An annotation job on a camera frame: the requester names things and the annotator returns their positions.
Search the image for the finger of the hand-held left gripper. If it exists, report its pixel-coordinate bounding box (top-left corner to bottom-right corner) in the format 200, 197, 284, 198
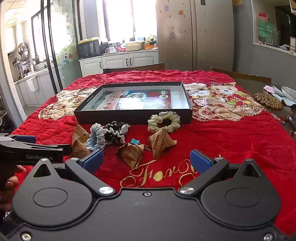
30, 144, 72, 157
0, 134, 36, 144

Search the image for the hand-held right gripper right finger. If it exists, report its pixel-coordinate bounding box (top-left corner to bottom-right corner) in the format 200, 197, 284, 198
178, 149, 267, 197

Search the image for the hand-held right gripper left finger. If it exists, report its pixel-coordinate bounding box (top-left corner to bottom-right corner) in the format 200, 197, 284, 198
30, 149, 116, 197

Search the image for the blue crochet scrunchie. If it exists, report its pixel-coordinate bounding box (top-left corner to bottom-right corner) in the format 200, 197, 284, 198
86, 134, 107, 152

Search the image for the brown white-edged crochet scrunchie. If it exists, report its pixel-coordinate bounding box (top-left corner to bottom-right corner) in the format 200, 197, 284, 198
90, 123, 110, 140

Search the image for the black white-edged crochet scrunchie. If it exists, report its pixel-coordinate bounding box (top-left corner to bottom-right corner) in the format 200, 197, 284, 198
105, 121, 130, 145

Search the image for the blue binder clip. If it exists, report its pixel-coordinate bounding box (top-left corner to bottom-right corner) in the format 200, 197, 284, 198
130, 138, 151, 151

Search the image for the black shallow box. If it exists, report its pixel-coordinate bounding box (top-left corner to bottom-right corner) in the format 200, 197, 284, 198
74, 82, 193, 126

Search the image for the cream crochet scrunchie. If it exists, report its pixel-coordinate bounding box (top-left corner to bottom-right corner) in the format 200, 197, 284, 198
147, 111, 182, 135

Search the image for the person's left hand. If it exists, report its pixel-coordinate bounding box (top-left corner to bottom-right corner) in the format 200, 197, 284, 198
0, 166, 27, 212

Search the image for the red printed blanket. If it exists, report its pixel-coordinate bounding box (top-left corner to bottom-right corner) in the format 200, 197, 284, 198
10, 70, 296, 237

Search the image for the white hanging bin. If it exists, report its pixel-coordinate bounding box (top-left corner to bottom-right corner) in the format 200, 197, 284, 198
26, 76, 39, 92

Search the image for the printed paper sheet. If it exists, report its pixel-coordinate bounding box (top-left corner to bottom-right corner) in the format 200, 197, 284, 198
91, 90, 173, 111

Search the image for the steel pot lid rack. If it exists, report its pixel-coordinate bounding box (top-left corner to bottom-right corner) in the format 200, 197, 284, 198
17, 42, 31, 61

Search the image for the pile of wrapped candies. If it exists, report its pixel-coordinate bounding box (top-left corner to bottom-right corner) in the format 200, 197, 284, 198
275, 113, 296, 140

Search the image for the white kitchen cabinet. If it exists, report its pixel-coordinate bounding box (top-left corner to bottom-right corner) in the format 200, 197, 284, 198
79, 51, 159, 77

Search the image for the black-framed sliding glass door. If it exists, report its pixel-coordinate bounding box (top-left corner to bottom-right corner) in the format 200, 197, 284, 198
40, 0, 84, 93

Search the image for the black microwave oven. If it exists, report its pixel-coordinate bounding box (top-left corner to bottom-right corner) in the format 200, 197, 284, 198
76, 41, 101, 58

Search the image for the pink flower-shaped dish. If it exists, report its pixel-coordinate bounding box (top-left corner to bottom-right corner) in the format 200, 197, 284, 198
264, 85, 282, 95

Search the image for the grey plate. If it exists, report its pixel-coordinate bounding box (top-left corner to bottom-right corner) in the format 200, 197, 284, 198
281, 86, 296, 104

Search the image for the cream plastic container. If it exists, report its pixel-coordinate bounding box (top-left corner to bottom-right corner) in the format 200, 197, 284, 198
125, 42, 143, 52

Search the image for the silver refrigerator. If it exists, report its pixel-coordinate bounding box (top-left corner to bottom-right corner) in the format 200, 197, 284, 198
156, 0, 235, 71

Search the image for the green wall poster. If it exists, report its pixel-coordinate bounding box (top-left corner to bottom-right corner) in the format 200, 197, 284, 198
258, 19, 278, 45

